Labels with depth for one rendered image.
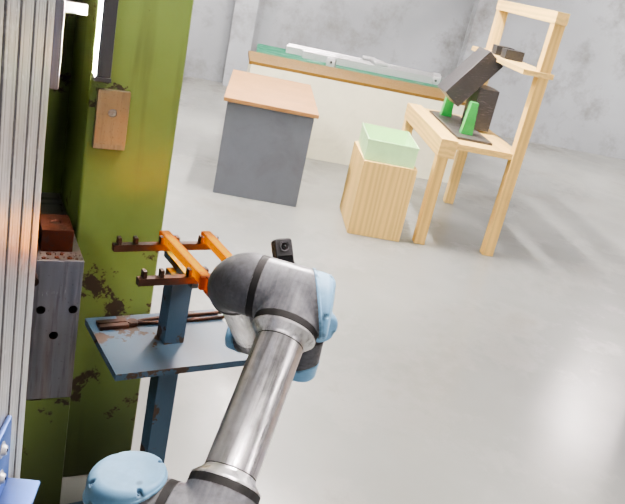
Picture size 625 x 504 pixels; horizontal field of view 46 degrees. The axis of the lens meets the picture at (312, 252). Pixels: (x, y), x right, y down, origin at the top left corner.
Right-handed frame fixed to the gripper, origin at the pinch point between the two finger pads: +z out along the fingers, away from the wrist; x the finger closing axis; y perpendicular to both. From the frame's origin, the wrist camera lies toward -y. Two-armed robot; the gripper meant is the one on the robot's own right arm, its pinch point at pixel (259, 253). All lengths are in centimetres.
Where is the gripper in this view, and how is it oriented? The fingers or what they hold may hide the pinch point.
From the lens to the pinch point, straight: 187.7
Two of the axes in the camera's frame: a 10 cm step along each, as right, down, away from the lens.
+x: 8.6, -0.1, 5.1
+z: -4.7, -4.1, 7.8
